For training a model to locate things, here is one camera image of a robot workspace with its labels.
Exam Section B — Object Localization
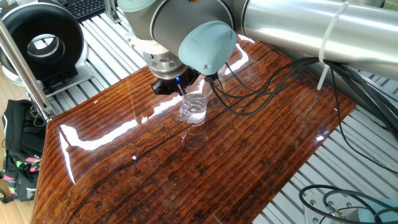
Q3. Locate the black keyboard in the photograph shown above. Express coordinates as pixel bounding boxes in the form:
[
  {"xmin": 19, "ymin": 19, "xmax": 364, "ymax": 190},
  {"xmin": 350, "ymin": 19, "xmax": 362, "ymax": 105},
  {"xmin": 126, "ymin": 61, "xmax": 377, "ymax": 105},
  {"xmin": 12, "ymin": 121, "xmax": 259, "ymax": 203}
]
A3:
[{"xmin": 63, "ymin": 0, "xmax": 118, "ymax": 22}]

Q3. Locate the black round duct fan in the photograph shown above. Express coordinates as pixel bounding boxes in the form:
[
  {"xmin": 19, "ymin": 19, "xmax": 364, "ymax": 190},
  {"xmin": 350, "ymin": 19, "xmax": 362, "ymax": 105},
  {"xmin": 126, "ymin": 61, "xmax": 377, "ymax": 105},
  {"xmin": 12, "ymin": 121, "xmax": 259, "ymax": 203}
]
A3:
[{"xmin": 0, "ymin": 2, "xmax": 94, "ymax": 97}]

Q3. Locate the black backpack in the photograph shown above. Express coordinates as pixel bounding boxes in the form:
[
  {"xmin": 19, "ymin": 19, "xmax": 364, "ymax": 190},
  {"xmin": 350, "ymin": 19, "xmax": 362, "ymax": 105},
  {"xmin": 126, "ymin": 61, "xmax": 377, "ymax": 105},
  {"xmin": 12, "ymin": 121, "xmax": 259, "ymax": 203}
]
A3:
[{"xmin": 0, "ymin": 99, "xmax": 47, "ymax": 205}]

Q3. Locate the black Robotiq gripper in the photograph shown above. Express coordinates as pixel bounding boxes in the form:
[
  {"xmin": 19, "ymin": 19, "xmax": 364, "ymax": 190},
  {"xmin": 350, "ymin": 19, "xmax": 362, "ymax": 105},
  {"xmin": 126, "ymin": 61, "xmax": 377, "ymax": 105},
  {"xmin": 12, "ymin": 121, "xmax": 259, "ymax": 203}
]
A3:
[{"xmin": 151, "ymin": 68, "xmax": 202, "ymax": 96}]

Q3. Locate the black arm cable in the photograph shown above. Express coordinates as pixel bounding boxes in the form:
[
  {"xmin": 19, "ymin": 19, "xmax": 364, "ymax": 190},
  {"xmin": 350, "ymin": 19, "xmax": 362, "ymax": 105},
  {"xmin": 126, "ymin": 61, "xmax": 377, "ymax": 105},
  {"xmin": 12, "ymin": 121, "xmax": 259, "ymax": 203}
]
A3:
[{"xmin": 323, "ymin": 58, "xmax": 398, "ymax": 175}]

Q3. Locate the black base cable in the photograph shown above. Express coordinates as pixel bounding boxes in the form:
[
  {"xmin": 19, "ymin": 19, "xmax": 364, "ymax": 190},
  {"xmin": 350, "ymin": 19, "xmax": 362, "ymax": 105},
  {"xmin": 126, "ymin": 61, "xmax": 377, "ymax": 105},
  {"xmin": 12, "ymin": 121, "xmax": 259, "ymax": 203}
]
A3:
[{"xmin": 298, "ymin": 185, "xmax": 398, "ymax": 224}]

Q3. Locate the clear plastic cup with handle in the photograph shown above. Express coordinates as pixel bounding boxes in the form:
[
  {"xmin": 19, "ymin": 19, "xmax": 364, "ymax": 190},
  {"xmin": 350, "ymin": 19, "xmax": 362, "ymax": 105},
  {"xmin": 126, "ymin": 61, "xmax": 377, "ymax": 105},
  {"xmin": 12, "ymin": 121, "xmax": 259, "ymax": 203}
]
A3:
[{"xmin": 176, "ymin": 77, "xmax": 215, "ymax": 126}]

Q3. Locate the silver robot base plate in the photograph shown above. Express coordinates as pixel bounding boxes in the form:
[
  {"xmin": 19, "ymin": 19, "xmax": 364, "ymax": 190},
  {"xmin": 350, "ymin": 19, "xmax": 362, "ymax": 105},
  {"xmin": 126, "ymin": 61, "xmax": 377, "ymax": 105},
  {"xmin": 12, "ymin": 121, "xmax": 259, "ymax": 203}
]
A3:
[{"xmin": 303, "ymin": 189, "xmax": 398, "ymax": 224}]

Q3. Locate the glossy wood grain board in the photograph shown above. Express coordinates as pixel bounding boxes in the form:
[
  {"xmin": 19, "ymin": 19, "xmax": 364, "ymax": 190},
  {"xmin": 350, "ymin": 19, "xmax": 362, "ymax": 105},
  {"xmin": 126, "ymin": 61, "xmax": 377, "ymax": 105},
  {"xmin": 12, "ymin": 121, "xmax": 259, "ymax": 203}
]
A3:
[{"xmin": 30, "ymin": 34, "xmax": 357, "ymax": 224}]

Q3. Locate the aluminium frame post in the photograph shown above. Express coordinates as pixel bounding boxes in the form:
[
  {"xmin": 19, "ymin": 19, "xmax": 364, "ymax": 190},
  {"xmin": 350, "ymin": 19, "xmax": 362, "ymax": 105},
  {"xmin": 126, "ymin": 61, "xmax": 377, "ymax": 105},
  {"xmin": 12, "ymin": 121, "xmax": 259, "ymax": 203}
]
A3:
[
  {"xmin": 0, "ymin": 18, "xmax": 57, "ymax": 124},
  {"xmin": 104, "ymin": 0, "xmax": 122, "ymax": 24}
]

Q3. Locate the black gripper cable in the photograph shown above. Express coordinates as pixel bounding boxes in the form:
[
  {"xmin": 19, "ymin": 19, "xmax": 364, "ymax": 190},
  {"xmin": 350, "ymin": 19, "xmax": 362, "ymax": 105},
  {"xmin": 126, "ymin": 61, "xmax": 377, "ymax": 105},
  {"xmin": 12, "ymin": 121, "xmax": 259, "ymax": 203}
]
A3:
[{"xmin": 204, "ymin": 57, "xmax": 318, "ymax": 118}]

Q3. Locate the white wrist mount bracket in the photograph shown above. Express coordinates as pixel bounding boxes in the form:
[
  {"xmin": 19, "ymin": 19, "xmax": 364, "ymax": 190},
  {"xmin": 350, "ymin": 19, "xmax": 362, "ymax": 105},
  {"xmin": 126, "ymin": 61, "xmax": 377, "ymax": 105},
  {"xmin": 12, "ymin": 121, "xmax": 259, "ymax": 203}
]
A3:
[{"xmin": 126, "ymin": 29, "xmax": 169, "ymax": 55}]

